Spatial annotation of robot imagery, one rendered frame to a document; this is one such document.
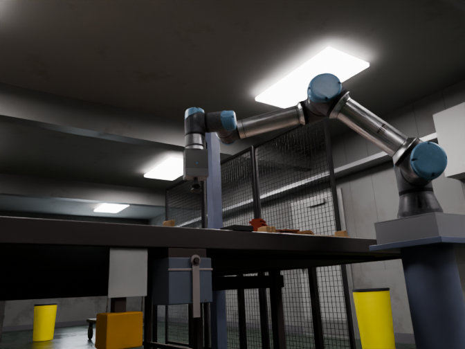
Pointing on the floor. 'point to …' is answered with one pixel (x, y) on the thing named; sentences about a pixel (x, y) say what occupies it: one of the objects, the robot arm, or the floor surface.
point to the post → (218, 310)
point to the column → (432, 290)
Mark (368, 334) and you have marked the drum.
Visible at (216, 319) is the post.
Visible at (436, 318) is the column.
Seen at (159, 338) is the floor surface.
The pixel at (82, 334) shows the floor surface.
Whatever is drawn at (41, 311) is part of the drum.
